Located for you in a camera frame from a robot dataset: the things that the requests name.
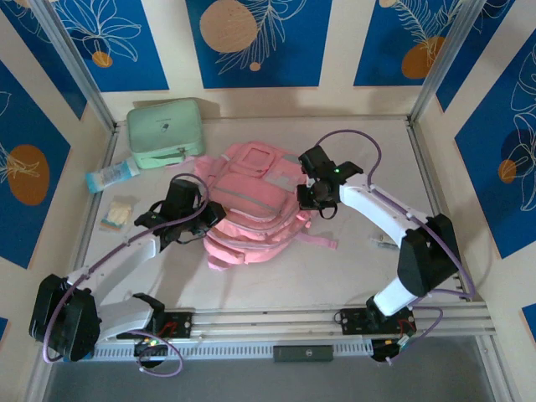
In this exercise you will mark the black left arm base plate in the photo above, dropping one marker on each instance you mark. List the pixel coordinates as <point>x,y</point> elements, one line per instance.
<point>180,324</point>

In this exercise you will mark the small silver stationery item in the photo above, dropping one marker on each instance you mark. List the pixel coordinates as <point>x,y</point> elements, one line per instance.
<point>383,243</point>

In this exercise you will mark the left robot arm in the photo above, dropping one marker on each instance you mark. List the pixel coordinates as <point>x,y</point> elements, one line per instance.
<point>121,264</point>

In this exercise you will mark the aluminium side rail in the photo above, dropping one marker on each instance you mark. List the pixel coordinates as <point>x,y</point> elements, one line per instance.
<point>110,146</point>
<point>419,142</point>

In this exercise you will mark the dark green duct plate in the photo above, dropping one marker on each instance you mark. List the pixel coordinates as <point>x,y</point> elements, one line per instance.
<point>303,354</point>

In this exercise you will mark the pink student backpack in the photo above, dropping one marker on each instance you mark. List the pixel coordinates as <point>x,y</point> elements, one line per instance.
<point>251,197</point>

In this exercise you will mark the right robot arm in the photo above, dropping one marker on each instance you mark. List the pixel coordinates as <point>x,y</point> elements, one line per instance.
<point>377,205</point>

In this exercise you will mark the mint green zipper pouch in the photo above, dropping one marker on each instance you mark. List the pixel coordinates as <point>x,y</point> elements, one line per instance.
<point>163,125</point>

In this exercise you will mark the clear packet of cream items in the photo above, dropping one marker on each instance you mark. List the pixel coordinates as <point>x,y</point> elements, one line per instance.
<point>118,213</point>

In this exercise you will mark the aluminium corner post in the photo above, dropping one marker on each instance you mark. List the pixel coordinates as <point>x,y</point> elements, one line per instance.
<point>444,58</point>
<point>75,67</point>

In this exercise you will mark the blue white tissue pack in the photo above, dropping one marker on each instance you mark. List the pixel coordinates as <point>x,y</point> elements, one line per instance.
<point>111,176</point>

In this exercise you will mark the aluminium front rail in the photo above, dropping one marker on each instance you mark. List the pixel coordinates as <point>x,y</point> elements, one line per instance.
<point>268,324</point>

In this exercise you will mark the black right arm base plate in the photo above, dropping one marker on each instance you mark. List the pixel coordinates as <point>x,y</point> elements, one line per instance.
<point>354,320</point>

